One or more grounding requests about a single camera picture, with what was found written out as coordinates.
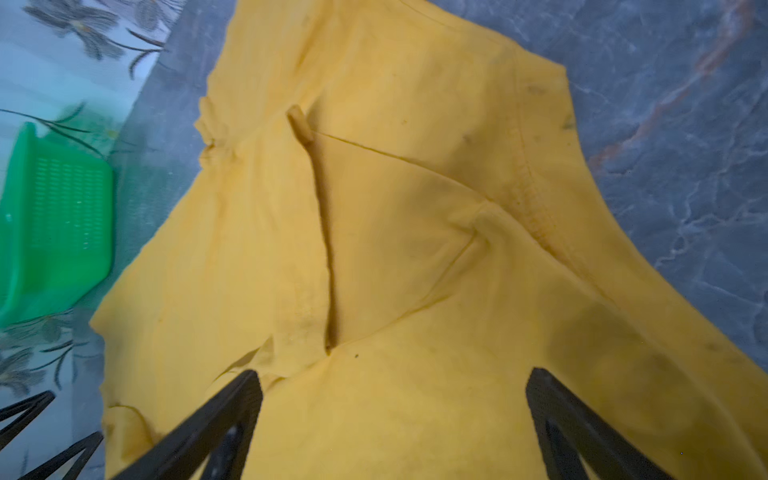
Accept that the green plastic basket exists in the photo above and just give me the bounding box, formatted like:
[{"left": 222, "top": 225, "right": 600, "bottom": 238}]
[{"left": 1, "top": 123, "right": 114, "bottom": 327}]

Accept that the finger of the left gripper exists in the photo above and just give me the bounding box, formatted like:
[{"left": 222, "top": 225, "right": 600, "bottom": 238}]
[
  {"left": 0, "top": 390, "right": 56, "bottom": 450},
  {"left": 20, "top": 432, "right": 104, "bottom": 480}
]

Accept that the yellow t shirt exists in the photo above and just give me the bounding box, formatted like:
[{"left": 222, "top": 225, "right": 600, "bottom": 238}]
[{"left": 91, "top": 1, "right": 767, "bottom": 479}]

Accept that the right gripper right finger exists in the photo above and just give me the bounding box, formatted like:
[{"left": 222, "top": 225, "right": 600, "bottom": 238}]
[{"left": 525, "top": 368, "right": 670, "bottom": 479}]

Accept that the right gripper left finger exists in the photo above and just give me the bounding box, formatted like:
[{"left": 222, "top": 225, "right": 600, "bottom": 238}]
[{"left": 117, "top": 370, "right": 263, "bottom": 479}]

